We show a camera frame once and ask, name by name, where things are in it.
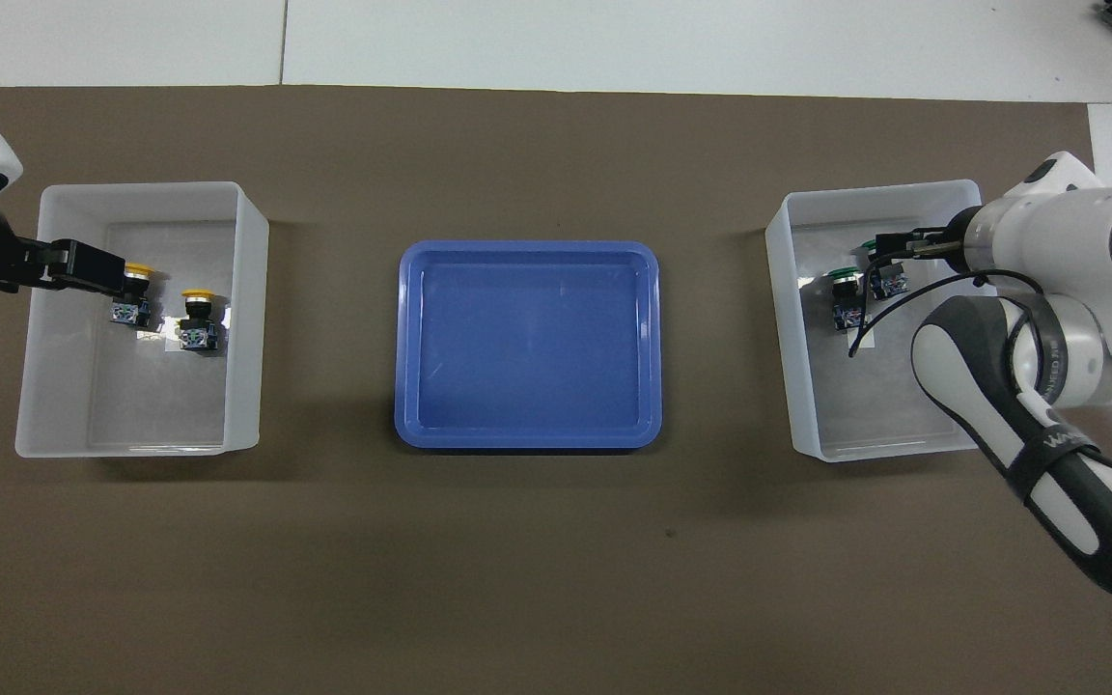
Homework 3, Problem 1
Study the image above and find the green push button switch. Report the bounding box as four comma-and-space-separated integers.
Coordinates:
858, 239, 910, 299
826, 265, 868, 333

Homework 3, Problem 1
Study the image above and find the brown table mat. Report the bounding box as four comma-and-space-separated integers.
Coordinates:
0, 85, 1112, 695

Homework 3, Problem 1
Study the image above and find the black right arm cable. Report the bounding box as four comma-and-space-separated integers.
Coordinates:
846, 270, 1049, 406

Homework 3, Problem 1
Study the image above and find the yellow push button switch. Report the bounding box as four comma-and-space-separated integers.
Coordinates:
178, 290, 226, 354
110, 263, 153, 327

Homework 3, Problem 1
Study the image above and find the translucent white plastic box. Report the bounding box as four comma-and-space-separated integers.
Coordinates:
765, 179, 1022, 463
15, 181, 270, 459

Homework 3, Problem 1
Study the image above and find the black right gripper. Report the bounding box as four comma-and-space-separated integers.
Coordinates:
868, 225, 968, 268

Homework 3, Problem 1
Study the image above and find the blue plastic tray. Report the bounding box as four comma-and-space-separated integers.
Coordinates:
394, 239, 663, 453

